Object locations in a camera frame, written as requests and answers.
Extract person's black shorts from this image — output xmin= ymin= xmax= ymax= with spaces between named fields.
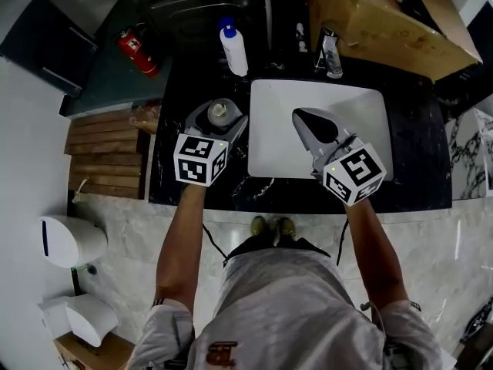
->
xmin=226 ymin=235 xmax=332 ymax=262

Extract white bottle blue pump cap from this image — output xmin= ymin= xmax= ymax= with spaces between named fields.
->
xmin=217 ymin=16 xmax=250 ymax=78

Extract dark metal bin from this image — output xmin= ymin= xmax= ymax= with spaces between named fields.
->
xmin=135 ymin=0 xmax=263 ymax=48

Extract person's left forearm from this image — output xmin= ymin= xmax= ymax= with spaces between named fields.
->
xmin=155 ymin=183 xmax=210 ymax=312

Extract grey bottle white cap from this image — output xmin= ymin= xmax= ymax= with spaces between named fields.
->
xmin=206 ymin=97 xmax=243 ymax=131

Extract wooden slat pallet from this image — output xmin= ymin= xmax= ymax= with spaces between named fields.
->
xmin=63 ymin=105 xmax=162 ymax=200

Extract person's shoe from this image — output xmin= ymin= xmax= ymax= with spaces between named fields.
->
xmin=277 ymin=217 xmax=298 ymax=242
xmin=249 ymin=215 xmax=271 ymax=239

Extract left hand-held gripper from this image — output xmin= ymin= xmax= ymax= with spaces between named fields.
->
xmin=173 ymin=101 xmax=250 ymax=188

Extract black cable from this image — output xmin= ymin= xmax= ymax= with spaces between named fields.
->
xmin=335 ymin=217 xmax=350 ymax=267
xmin=201 ymin=223 xmax=229 ymax=268

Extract chrome faucet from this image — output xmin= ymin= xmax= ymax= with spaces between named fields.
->
xmin=314 ymin=28 xmax=344 ymax=79

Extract small cardboard box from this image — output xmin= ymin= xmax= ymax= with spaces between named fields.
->
xmin=53 ymin=331 xmax=136 ymax=370

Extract dark grey cabinet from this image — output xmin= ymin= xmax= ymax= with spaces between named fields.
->
xmin=0 ymin=0 xmax=99 ymax=99

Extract large cardboard box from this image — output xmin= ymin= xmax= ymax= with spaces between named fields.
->
xmin=307 ymin=0 xmax=484 ymax=83

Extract person's grey shirt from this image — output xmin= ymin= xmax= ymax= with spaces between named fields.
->
xmin=126 ymin=244 xmax=444 ymax=370

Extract red fire extinguisher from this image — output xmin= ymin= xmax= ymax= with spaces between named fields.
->
xmin=116 ymin=26 xmax=161 ymax=79

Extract white paper towel dispenser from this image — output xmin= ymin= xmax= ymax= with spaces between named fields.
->
xmin=37 ymin=293 xmax=120 ymax=348

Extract person's right forearm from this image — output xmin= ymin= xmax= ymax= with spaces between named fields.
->
xmin=344 ymin=197 xmax=410 ymax=312

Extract person's left shoe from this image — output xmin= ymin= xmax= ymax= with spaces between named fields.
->
xmin=249 ymin=215 xmax=271 ymax=239

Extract black marble sink counter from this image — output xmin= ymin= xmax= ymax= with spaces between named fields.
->
xmin=148 ymin=17 xmax=454 ymax=214

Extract person's right shoe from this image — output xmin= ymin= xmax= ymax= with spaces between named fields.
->
xmin=277 ymin=217 xmax=298 ymax=242

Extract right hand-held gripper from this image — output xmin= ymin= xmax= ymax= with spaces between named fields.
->
xmin=291 ymin=107 xmax=387 ymax=208

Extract white pipe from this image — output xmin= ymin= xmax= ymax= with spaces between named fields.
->
xmin=263 ymin=0 xmax=275 ymax=50

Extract white sink basin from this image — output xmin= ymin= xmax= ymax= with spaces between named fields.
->
xmin=246 ymin=78 xmax=395 ymax=183

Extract rounded white wall dispenser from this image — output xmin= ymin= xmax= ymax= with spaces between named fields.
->
xmin=38 ymin=214 xmax=109 ymax=270

